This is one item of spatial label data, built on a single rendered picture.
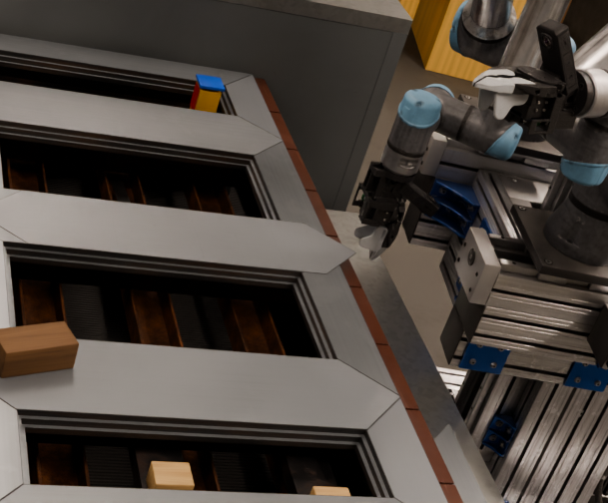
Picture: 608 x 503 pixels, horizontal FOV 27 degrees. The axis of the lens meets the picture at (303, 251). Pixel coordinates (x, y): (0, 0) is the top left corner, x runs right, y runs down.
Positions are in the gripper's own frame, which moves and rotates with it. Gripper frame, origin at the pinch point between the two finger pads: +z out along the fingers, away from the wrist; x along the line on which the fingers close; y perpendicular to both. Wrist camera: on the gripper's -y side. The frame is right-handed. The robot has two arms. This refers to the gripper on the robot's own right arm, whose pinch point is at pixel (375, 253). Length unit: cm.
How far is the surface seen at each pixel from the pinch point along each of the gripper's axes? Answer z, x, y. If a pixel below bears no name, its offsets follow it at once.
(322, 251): 0.5, 0.3, 11.5
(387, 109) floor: 85, -255, -114
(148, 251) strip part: 0.6, 6.8, 47.8
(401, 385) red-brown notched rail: 2.8, 38.2, 6.1
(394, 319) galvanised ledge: 17.3, -2.4, -11.0
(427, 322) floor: 85, -99, -78
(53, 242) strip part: 1, 7, 65
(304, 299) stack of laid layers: 2.3, 15.2, 18.8
